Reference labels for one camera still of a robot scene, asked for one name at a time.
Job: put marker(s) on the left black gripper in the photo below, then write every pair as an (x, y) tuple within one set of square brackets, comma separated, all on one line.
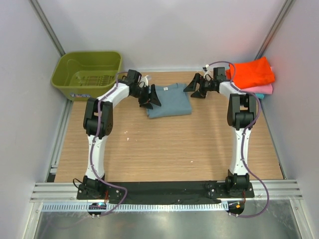
[(153, 98)]

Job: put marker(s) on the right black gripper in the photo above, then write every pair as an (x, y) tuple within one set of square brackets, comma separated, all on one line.
[(191, 87)]

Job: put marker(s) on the grey-blue t shirt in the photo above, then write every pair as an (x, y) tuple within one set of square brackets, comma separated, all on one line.
[(174, 102)]

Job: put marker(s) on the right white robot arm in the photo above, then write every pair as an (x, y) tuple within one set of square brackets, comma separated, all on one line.
[(241, 116)]

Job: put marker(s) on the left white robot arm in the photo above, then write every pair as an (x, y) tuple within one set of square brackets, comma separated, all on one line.
[(98, 122)]

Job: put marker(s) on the orange folded t shirt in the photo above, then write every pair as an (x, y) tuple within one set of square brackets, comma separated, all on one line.
[(251, 74)]

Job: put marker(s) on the pink folded t shirt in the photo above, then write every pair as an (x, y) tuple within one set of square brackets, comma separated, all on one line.
[(264, 89)]

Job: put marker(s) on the olive green plastic basket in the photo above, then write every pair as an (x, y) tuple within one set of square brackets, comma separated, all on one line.
[(84, 74)]

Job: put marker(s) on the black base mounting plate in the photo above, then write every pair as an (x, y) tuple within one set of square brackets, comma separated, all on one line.
[(162, 193)]

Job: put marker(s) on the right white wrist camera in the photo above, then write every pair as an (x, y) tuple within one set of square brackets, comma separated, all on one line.
[(207, 72)]

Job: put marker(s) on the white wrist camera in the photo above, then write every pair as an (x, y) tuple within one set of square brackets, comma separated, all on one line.
[(207, 72), (145, 80)]

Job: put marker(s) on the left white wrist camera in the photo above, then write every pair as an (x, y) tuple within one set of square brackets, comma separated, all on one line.
[(145, 80)]

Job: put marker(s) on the right corner aluminium post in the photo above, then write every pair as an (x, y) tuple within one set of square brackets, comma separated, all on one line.
[(284, 11)]

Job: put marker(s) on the corner aluminium post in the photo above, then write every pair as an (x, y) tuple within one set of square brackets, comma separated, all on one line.
[(47, 26), (284, 11)]

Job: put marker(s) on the white slotted cable duct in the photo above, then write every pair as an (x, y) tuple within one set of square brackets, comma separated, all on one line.
[(99, 207)]

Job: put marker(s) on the aluminium frame rail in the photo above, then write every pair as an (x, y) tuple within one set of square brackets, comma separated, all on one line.
[(273, 189)]

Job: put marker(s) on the left corner aluminium post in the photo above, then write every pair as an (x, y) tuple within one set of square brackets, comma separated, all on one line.
[(47, 26)]

